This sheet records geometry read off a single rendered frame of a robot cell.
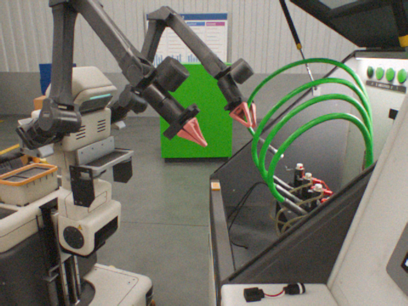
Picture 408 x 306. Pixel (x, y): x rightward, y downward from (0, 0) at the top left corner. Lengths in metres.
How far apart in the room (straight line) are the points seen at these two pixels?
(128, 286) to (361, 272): 1.39
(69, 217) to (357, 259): 1.08
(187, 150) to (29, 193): 3.03
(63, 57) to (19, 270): 0.90
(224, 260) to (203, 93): 3.52
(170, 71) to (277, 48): 6.76
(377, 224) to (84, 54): 7.80
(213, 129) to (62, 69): 3.36
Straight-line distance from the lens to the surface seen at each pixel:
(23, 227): 1.57
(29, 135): 1.19
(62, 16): 1.17
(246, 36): 7.44
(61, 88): 1.11
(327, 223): 0.71
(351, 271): 0.70
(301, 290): 0.73
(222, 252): 0.88
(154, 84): 0.83
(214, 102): 4.27
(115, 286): 1.89
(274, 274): 0.75
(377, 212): 0.66
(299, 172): 1.02
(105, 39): 0.99
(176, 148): 4.39
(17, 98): 9.09
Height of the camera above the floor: 1.44
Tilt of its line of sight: 17 degrees down
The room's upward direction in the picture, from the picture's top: straight up
